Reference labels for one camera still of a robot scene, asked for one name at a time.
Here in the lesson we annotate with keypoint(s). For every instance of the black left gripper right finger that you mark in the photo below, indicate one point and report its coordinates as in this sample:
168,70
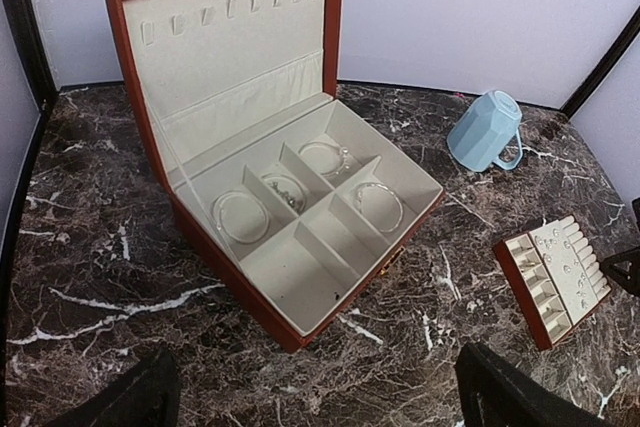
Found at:
493,392

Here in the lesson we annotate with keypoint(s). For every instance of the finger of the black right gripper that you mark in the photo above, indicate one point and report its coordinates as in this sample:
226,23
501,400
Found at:
623,269

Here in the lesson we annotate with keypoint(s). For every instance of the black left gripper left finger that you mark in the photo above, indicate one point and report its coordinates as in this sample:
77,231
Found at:
148,394

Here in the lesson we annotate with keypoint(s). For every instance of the red jewelry display tray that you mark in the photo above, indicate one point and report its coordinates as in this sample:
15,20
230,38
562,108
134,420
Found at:
555,276

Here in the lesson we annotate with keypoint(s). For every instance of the light blue faceted mug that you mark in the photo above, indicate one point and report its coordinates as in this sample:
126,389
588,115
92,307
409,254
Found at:
482,133

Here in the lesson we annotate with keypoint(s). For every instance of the open red jewelry box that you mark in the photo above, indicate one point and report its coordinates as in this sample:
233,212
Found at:
224,94

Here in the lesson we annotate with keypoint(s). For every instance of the silver bangle front left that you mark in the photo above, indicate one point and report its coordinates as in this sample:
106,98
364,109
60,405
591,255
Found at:
241,216

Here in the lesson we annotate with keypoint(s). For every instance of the silver bangle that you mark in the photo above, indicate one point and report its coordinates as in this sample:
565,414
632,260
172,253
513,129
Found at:
241,216
325,159
379,205

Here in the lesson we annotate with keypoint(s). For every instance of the silver bangle front right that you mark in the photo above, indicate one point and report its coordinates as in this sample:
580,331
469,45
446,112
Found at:
379,205

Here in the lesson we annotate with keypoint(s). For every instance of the silver bangle back right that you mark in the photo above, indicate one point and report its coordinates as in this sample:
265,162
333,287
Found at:
325,159

